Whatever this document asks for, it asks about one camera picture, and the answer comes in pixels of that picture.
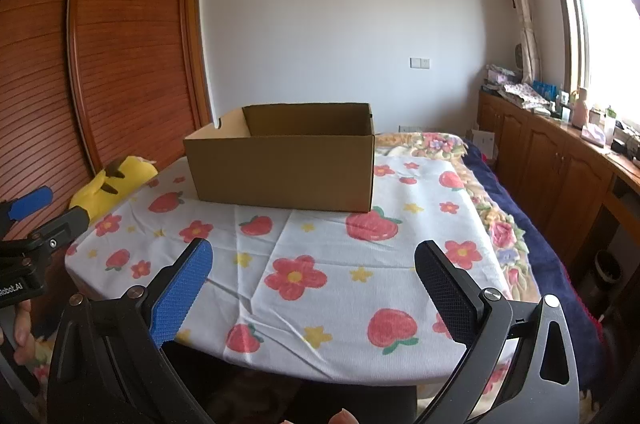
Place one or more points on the floral blanket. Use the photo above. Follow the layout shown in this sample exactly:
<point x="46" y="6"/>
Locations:
<point x="505" y="229"/>

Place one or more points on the strawberry flower printed cloth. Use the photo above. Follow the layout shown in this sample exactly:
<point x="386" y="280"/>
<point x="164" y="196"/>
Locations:
<point x="325" y="314"/>

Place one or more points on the wooden framed window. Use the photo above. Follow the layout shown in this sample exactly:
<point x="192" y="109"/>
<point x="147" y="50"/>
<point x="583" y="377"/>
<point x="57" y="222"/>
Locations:
<point x="605" y="29"/>

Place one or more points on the stack of small boxes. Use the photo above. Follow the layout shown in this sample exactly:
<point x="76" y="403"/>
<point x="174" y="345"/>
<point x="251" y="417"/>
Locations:
<point x="500" y="76"/>

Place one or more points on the wooden slatted wardrobe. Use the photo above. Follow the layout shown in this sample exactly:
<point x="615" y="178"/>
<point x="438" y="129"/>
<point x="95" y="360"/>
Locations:
<point x="125" y="54"/>

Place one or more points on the black device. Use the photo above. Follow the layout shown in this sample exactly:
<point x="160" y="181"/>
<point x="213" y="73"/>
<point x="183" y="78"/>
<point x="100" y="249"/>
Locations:
<point x="621" y="145"/>

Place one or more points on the yellow plush toy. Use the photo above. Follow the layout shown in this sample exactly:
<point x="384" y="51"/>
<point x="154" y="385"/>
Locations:
<point x="95" y="196"/>

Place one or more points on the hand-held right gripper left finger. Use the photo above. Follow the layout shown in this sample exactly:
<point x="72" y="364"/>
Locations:
<point x="180" y="294"/>

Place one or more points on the wooden low cabinet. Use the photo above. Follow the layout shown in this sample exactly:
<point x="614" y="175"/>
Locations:
<point x="550" y="159"/>

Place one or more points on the white paper bag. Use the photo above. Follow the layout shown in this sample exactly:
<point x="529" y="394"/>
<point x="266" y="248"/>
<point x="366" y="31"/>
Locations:
<point x="482" y="143"/>

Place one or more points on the brown cardboard box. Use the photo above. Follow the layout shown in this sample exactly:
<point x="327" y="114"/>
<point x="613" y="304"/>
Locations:
<point x="280" y="169"/>

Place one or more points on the folded floral cloth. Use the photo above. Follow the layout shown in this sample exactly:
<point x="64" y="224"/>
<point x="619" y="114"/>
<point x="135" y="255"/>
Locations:
<point x="525" y="95"/>

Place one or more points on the person's right hand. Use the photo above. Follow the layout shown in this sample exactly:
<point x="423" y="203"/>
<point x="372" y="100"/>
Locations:
<point x="342" y="418"/>

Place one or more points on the navy blue blanket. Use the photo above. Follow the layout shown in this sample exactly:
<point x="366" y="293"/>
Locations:
<point x="545" y="254"/>

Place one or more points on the white wall switch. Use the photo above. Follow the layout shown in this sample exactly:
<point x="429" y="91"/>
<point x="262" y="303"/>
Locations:
<point x="420" y="63"/>

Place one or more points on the blue boxes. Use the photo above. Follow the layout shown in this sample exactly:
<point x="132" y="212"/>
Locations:
<point x="545" y="90"/>

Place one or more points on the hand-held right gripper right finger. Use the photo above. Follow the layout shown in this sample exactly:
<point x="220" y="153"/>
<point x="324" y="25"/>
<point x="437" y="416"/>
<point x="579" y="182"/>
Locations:
<point x="447" y="294"/>

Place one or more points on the pink bottle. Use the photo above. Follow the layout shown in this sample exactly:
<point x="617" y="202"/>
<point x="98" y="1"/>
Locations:
<point x="580" y="109"/>

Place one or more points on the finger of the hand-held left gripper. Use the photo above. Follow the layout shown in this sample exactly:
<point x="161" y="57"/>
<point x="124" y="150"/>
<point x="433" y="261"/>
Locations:
<point x="62" y="229"/>
<point x="32" y="201"/>

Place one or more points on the white bottle green cap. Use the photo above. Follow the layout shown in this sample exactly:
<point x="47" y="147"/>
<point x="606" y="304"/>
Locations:
<point x="609" y="124"/>

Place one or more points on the dark trash bin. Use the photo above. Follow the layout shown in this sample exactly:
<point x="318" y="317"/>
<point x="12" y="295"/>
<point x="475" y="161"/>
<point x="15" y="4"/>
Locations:
<point x="607" y="274"/>

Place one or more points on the pink tissue pack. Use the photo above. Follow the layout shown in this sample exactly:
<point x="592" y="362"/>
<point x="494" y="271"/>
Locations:
<point x="593" y="135"/>

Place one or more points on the person's left hand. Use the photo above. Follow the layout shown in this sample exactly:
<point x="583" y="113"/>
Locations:
<point x="22" y="334"/>

